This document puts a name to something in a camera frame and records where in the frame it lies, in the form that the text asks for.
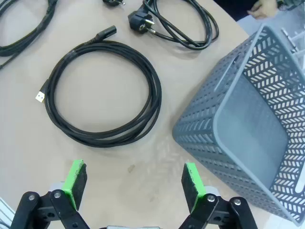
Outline black power cable with plug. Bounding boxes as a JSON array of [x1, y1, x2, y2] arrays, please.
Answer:
[[0, 0, 126, 71], [128, 0, 220, 51]]

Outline grey plastic lattice basket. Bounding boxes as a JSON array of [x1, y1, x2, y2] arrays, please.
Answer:
[[172, 23, 305, 227]]

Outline person's left hand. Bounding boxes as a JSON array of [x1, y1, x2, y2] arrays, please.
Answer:
[[246, 0, 283, 20]]

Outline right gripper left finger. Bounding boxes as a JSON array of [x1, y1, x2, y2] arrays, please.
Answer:
[[10, 159, 90, 229]]

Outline black USB cable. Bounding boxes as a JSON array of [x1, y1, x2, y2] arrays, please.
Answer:
[[35, 25, 163, 148]]

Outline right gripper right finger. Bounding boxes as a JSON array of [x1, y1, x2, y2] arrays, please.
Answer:
[[180, 162, 259, 229]]

